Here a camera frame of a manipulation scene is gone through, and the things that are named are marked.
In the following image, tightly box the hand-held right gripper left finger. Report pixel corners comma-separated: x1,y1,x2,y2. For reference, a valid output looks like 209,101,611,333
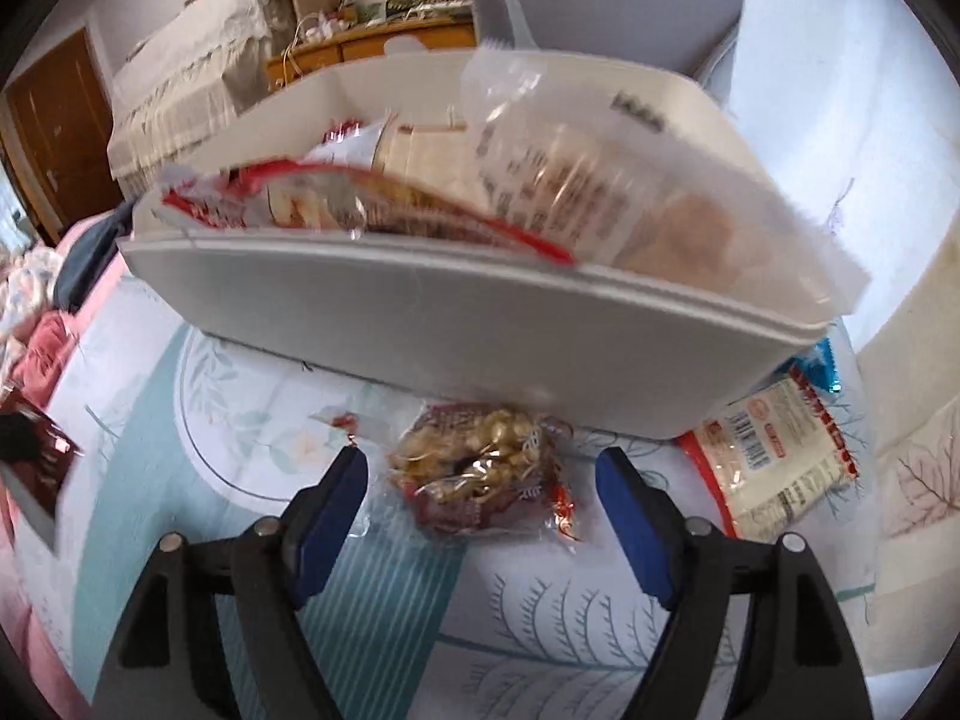
90,446,370,720

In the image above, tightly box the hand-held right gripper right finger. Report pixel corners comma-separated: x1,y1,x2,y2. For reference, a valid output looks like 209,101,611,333
595,446,875,720

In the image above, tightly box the red peanut packet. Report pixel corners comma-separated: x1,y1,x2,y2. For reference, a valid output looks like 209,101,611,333
386,401,582,541

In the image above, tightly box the white plastic storage bin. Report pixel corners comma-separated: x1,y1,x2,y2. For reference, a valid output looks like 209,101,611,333
116,45,833,442

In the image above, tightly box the red and white snack packet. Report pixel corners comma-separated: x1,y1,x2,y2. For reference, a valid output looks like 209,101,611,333
154,116,578,267

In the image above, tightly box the clear black-label cracker packet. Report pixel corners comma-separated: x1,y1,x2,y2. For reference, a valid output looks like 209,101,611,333
457,41,871,316

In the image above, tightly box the clear wafer packet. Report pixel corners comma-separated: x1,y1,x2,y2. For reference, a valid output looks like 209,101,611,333
371,124,481,188

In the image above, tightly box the white red-edged snack packet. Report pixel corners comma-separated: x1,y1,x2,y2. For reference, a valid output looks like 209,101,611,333
675,375,860,541

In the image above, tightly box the tree print tablecloth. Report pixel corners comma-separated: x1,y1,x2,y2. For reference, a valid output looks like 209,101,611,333
45,270,878,720

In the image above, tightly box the blue snack packet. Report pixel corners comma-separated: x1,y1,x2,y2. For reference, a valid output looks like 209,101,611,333
787,337,841,398

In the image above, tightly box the dark red snack packet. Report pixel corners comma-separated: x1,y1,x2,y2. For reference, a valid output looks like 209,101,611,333
0,397,83,548

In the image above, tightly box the dark blue cloth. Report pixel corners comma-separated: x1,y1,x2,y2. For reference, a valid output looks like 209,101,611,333
56,202,140,312

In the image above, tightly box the light floral cloth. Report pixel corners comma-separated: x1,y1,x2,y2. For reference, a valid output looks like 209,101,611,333
0,244,65,361

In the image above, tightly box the white lace cloth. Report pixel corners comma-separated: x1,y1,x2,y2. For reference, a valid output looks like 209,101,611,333
105,0,301,181

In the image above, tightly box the wooden desk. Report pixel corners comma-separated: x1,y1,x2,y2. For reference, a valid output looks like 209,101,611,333
266,0,481,87

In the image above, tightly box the brown wooden door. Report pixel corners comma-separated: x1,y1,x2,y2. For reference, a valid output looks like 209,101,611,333
4,26,117,245

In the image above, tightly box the leaf print bed sheet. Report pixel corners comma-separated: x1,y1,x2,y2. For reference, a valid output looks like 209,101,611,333
697,0,960,361

